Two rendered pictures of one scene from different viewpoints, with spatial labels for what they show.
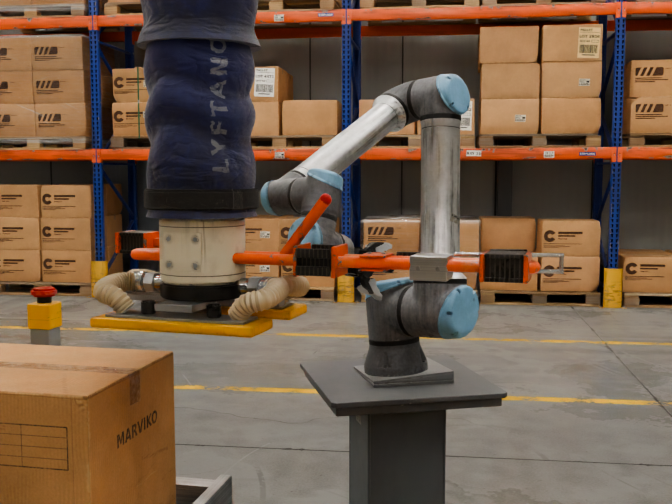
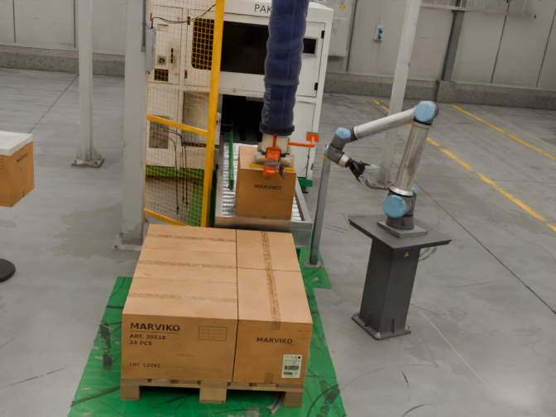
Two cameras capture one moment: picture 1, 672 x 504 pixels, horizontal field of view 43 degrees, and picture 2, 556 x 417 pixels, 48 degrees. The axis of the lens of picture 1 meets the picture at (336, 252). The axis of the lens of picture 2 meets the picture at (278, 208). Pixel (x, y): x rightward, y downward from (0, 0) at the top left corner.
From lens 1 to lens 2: 3.71 m
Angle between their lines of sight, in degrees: 71
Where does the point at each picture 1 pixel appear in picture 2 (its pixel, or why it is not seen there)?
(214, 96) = (267, 98)
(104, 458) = (246, 187)
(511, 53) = not seen: outside the picture
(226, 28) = (270, 79)
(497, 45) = not seen: outside the picture
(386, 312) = not seen: hidden behind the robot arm
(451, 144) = (414, 134)
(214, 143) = (266, 112)
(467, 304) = (395, 204)
